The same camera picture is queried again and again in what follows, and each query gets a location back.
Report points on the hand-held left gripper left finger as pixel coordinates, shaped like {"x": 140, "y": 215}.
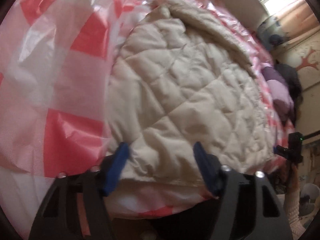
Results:
{"x": 117, "y": 165}

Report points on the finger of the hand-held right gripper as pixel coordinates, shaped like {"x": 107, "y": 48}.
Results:
{"x": 281, "y": 150}

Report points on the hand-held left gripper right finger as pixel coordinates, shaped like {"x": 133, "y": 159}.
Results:
{"x": 205, "y": 167}

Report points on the beige quilted jacket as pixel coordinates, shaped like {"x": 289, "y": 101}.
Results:
{"x": 187, "y": 92}

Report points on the person's right forearm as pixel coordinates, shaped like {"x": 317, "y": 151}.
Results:
{"x": 293, "y": 210}

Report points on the white round object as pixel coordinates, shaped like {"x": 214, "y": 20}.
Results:
{"x": 308, "y": 197}

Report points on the purple pink garment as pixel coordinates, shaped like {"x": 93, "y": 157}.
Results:
{"x": 280, "y": 92}

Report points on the dark grey garment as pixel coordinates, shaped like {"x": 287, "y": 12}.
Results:
{"x": 292, "y": 80}

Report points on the red white checkered plastic sheet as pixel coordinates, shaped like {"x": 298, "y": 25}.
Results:
{"x": 62, "y": 42}

